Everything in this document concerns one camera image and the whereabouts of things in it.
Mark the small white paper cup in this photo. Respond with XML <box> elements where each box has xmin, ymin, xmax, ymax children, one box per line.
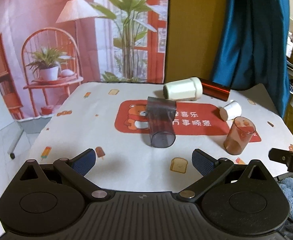
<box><xmin>220</xmin><ymin>101</ymin><xmax>242</xmax><ymax>121</ymax></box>

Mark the red room backdrop poster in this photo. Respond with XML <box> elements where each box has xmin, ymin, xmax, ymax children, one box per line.
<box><xmin>0</xmin><ymin>0</ymin><xmax>168</xmax><ymax>120</ymax></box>

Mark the red metallic cylinder cup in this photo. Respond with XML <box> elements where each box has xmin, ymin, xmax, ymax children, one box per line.
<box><xmin>200</xmin><ymin>79</ymin><xmax>230</xmax><ymax>101</ymax></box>

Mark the teal blue curtain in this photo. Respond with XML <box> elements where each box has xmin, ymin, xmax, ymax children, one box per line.
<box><xmin>211</xmin><ymin>0</ymin><xmax>290</xmax><ymax>117</ymax></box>

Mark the grey translucent plastic cup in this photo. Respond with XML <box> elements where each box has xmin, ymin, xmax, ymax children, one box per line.
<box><xmin>146</xmin><ymin>96</ymin><xmax>176</xmax><ymax>148</ymax></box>

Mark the printed cartoon table mat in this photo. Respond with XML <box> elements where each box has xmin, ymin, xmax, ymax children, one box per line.
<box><xmin>29</xmin><ymin>82</ymin><xmax>293</xmax><ymax>192</ymax></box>

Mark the large white ribbed cup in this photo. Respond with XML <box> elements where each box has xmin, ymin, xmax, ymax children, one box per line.
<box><xmin>163</xmin><ymin>77</ymin><xmax>203</xmax><ymax>101</ymax></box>

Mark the brown translucent plastic cup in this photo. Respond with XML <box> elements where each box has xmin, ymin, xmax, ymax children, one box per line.
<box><xmin>223</xmin><ymin>116</ymin><xmax>256</xmax><ymax>155</ymax></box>

